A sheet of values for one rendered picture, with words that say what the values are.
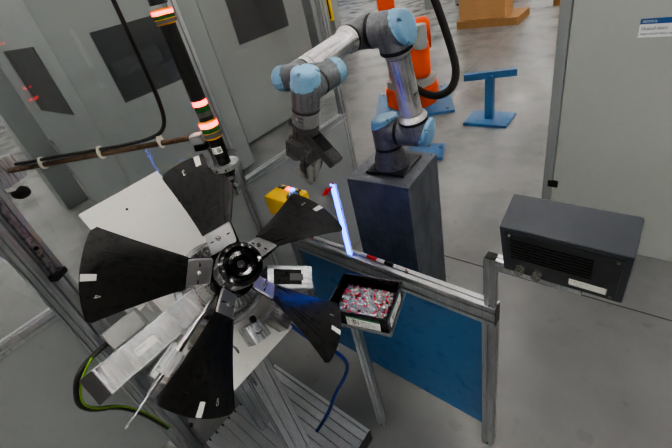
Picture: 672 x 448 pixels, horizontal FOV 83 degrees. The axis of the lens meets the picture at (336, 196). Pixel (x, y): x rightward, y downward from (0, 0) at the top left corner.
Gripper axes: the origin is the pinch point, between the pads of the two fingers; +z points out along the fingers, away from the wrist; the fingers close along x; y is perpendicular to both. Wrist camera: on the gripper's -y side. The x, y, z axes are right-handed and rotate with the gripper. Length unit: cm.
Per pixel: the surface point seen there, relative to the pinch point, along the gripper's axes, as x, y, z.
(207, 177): 21.9, 21.0, -4.6
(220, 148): 23.5, 8.6, -21.6
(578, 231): -10, -66, -16
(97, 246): 55, 18, -7
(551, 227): -10, -62, -15
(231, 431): 49, 10, 128
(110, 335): 63, 14, 17
